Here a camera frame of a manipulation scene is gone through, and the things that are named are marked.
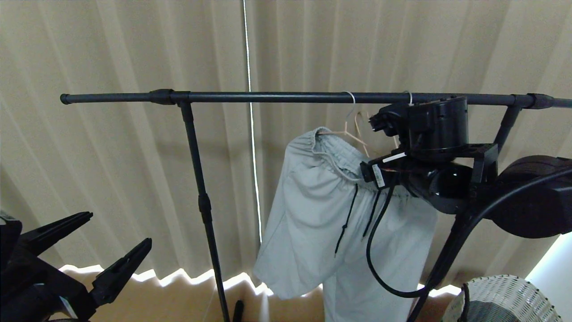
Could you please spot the black clothes rack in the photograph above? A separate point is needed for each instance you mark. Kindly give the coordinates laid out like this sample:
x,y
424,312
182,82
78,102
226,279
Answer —
x,y
268,96

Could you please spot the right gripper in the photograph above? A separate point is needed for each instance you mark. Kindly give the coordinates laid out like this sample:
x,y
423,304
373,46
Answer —
x,y
438,188

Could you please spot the beige curtain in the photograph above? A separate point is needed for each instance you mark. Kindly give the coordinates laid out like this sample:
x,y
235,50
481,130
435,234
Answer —
x,y
111,179

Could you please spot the pale grey shorts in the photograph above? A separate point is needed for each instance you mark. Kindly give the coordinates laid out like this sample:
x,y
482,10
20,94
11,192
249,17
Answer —
x,y
313,223

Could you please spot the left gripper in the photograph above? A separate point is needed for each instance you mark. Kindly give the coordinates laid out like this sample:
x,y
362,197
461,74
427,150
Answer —
x,y
35,290

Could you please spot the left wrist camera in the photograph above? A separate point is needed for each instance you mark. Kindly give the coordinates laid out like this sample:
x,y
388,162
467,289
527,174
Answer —
x,y
9,237

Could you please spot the white laundry basket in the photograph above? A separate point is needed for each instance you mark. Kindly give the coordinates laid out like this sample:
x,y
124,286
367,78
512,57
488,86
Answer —
x,y
505,290

